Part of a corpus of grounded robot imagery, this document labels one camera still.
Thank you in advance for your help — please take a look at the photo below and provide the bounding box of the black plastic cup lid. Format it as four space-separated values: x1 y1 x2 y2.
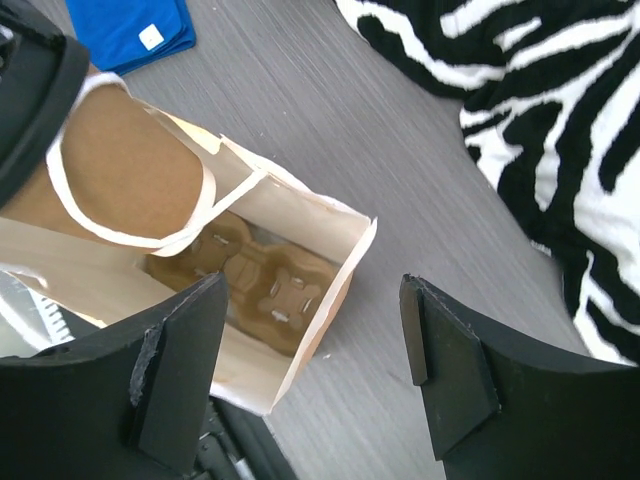
1 1 89 205

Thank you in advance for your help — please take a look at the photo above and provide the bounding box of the single cardboard cup carrier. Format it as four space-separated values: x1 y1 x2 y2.
146 212 336 357

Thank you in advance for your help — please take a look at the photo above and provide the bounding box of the zebra print pillow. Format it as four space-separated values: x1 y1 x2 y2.
337 0 639 365

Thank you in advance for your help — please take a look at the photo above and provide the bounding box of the brown paper takeout bag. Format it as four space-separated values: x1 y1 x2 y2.
1 107 377 415

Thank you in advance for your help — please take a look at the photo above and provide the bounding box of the brown paper coffee cup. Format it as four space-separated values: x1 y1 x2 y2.
0 72 219 254

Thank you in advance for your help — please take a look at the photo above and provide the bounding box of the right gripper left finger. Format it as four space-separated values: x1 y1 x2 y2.
1 274 228 479

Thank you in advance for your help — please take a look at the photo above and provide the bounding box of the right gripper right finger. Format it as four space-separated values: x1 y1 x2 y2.
399 275 639 480

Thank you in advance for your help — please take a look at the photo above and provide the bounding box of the white slotted cable duct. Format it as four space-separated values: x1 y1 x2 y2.
32 293 74 345

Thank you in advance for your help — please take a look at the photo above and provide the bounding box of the blue folded cloth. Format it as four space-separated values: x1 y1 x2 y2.
66 0 196 75

